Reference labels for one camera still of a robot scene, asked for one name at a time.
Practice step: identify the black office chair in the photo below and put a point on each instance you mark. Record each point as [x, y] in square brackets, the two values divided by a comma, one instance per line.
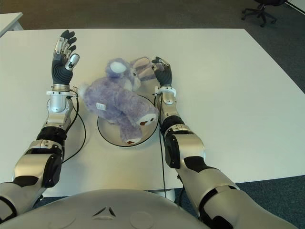
[261, 10]

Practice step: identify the white side table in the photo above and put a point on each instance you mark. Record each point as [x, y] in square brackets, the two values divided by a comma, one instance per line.
[9, 22]

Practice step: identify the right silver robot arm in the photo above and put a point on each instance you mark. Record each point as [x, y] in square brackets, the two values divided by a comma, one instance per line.
[190, 148]

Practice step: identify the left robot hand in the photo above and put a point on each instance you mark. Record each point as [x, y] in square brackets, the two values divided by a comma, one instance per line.
[60, 74]

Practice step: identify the silver robot torso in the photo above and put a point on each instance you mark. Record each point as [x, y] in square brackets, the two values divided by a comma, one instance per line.
[107, 210]

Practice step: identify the purple plush bunny doll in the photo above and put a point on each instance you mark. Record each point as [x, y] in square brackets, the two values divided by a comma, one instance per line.
[114, 97]

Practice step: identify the white table leg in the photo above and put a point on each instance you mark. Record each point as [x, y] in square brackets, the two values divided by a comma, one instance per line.
[166, 194]

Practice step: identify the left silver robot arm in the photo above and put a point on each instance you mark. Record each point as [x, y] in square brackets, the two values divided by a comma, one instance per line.
[57, 105]

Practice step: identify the white plate black rim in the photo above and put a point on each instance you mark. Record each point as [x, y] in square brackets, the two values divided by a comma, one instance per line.
[107, 131]

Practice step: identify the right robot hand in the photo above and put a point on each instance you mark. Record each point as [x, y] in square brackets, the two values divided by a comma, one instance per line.
[164, 75]

